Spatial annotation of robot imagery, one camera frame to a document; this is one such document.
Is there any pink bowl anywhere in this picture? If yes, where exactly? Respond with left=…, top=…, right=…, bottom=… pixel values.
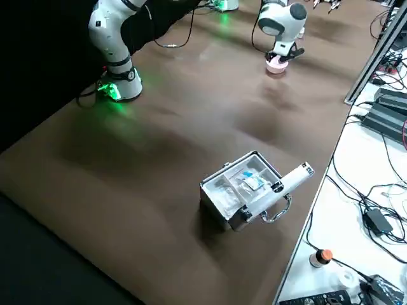
left=265, top=55, right=289, bottom=76

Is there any usb hub with plugs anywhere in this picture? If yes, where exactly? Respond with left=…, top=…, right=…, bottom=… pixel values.
left=375, top=58, right=403, bottom=76

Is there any black power brick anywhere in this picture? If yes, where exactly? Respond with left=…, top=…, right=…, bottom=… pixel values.
left=375, top=88, right=407, bottom=111
left=362, top=101, right=407, bottom=144

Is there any open aluminium case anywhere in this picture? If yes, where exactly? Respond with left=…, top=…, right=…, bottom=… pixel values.
left=199, top=151, right=316, bottom=233

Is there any black desk power adapter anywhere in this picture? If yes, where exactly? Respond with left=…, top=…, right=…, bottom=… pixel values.
left=363, top=208, right=395, bottom=236

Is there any small bottle with orange cap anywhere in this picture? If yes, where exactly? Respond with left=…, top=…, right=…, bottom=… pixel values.
left=309, top=249, right=334, bottom=269

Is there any white tape roll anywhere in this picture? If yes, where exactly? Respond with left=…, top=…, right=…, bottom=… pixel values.
left=333, top=269, right=361, bottom=290

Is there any black device panel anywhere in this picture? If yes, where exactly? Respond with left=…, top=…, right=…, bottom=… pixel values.
left=279, top=288, right=354, bottom=305

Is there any grey blue adapter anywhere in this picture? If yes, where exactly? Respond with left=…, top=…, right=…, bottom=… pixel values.
left=359, top=274, right=405, bottom=305

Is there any aluminium frame post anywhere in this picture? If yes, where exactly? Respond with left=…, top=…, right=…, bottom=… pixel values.
left=345, top=0, right=407, bottom=104

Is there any black cable with silver connector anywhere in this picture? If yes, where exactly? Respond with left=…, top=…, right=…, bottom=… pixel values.
left=144, top=0, right=195, bottom=48

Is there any black arm base cable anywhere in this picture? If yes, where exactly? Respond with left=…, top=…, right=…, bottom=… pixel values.
left=76, top=81, right=107, bottom=109

